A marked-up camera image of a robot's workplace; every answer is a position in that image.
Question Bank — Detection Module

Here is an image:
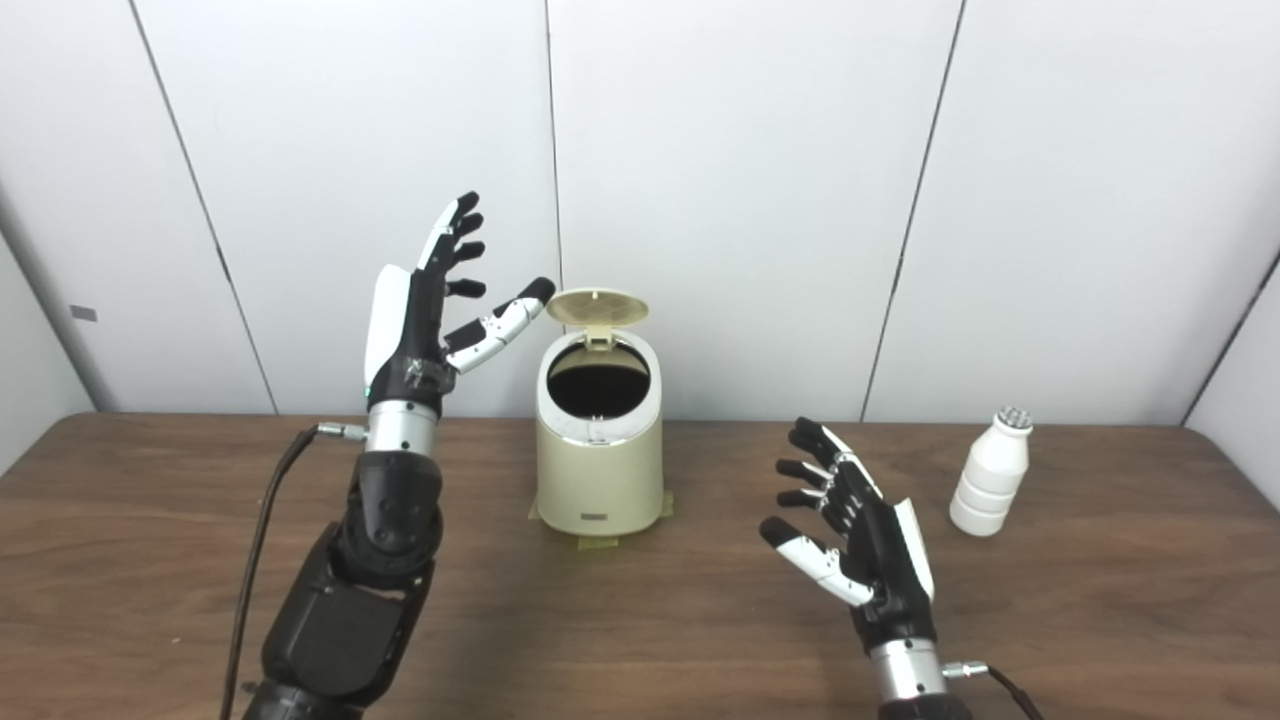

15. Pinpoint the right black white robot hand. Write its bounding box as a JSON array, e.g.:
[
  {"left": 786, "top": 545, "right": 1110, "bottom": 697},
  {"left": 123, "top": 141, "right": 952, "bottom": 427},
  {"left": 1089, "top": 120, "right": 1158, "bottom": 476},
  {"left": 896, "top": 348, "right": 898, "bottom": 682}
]
[{"left": 758, "top": 417, "right": 939, "bottom": 653}]

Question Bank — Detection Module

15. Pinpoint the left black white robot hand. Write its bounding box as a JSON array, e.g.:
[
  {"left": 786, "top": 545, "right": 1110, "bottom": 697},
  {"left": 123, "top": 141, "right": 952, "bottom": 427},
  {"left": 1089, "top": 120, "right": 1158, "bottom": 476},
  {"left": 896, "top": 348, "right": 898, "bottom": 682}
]
[{"left": 362, "top": 192, "right": 557, "bottom": 416}]

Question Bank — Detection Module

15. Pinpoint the small white plastic bottle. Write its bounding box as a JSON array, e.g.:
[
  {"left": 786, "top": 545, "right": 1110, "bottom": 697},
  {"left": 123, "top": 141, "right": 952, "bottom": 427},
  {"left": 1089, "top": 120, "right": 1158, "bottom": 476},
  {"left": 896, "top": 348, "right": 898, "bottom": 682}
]
[{"left": 949, "top": 407, "right": 1034, "bottom": 538}]

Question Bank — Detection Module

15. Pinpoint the cream round bin lid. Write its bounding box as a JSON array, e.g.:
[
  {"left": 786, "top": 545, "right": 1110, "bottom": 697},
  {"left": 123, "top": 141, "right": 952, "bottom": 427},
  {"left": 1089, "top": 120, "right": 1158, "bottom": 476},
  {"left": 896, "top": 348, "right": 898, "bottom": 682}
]
[{"left": 546, "top": 288, "right": 650, "bottom": 351}]

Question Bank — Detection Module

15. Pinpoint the cream-colored bin body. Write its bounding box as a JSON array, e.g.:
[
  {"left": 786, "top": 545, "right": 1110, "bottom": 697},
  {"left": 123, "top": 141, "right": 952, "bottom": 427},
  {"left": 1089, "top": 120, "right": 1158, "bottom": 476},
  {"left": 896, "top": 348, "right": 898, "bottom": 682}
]
[{"left": 535, "top": 328, "right": 665, "bottom": 538}]

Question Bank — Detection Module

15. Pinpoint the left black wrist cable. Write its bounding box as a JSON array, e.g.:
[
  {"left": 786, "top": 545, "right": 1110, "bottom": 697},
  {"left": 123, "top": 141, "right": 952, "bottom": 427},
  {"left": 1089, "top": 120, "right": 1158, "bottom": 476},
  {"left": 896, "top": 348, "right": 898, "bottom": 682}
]
[{"left": 220, "top": 423, "right": 369, "bottom": 720}]

